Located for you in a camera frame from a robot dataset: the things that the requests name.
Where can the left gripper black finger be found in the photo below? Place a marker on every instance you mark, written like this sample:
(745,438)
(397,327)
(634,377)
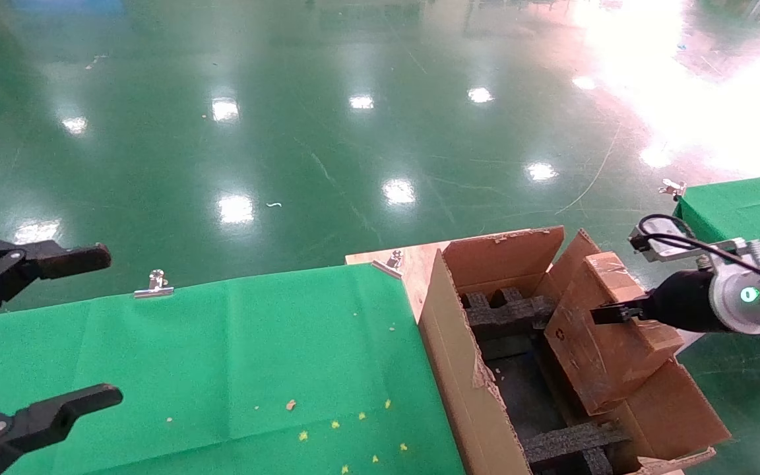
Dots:
(37,422)
(17,260)

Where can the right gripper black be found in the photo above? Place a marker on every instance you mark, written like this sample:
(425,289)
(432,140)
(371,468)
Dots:
(680,303)

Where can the small taped cardboard box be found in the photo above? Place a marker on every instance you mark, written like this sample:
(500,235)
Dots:
(611,359)

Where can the large open cardboard carton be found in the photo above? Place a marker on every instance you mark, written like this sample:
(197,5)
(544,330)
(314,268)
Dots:
(459,382)

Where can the black foam insert block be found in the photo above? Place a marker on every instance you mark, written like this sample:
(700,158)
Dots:
(505,315)
(568,443)

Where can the silver binder clip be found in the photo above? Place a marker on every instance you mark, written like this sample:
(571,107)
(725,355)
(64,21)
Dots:
(390,262)
(673,189)
(154,287)

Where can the plain green tablecloth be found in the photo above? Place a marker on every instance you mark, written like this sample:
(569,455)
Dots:
(743,211)

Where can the green tablecloth with crumbs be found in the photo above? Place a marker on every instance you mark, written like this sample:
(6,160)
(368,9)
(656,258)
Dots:
(208,356)

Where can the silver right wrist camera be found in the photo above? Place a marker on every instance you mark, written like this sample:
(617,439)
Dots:
(673,249)

